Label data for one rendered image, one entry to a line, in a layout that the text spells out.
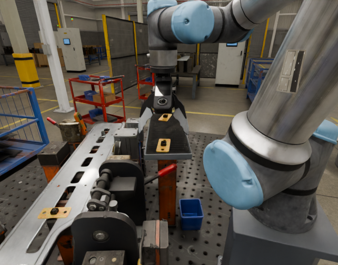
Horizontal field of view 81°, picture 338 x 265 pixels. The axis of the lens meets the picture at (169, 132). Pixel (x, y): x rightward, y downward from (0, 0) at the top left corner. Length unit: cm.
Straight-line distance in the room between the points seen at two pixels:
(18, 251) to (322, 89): 67
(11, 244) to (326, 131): 73
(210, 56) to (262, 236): 765
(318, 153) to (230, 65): 679
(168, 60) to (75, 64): 1075
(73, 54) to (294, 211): 1104
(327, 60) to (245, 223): 36
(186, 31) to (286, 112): 25
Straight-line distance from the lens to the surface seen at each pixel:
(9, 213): 129
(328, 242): 54
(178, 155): 57
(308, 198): 50
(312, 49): 25
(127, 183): 49
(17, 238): 69
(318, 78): 25
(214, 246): 94
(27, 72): 796
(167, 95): 51
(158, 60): 53
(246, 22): 50
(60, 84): 493
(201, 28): 44
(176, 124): 77
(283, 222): 50
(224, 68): 716
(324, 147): 43
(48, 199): 77
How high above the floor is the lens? 146
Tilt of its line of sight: 25 degrees down
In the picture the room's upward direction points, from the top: straight up
